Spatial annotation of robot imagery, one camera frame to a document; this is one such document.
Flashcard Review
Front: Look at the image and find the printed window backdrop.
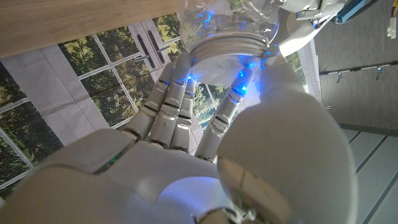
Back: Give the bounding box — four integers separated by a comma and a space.
0, 12, 312, 200

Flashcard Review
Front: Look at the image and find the white wire connector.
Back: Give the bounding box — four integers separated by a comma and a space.
387, 17, 398, 40

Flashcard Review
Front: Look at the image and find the grey metal wall rail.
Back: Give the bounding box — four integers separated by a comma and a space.
319, 60, 398, 84

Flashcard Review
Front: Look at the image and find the clear jar base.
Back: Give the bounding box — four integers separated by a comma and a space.
179, 0, 280, 50

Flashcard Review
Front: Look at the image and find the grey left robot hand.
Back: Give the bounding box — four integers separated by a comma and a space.
276, 0, 379, 57

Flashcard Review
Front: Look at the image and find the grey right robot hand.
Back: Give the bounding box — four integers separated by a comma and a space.
0, 51, 358, 224

